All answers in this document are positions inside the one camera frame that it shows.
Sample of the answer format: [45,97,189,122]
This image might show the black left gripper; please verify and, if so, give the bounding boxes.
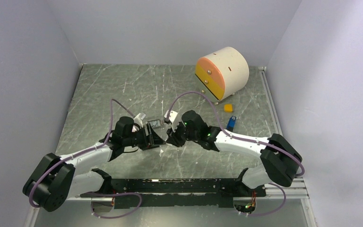
[123,122,165,150]

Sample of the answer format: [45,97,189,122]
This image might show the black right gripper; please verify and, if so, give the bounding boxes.
[166,120,199,147]

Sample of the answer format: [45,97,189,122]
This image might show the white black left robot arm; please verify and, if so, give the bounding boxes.
[22,116,165,212]

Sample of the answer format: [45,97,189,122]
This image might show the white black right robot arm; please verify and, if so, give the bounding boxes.
[164,110,303,196]

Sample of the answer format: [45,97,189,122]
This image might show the yellow eraser block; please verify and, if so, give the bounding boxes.
[224,104,234,113]

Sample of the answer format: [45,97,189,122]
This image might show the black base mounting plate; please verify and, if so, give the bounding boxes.
[80,178,267,210]

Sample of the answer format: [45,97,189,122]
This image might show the cream round drawer cabinet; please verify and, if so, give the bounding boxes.
[195,47,250,103]

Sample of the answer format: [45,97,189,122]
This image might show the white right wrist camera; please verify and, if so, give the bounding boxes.
[164,110,181,132]

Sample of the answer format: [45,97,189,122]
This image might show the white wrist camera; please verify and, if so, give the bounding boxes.
[133,112,146,128]
[164,110,181,132]

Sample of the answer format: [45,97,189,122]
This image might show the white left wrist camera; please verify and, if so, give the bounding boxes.
[133,112,146,128]

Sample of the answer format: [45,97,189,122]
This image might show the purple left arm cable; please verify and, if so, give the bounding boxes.
[28,98,143,219]

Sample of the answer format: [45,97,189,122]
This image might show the aluminium frame rail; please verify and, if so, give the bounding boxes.
[33,178,310,201]

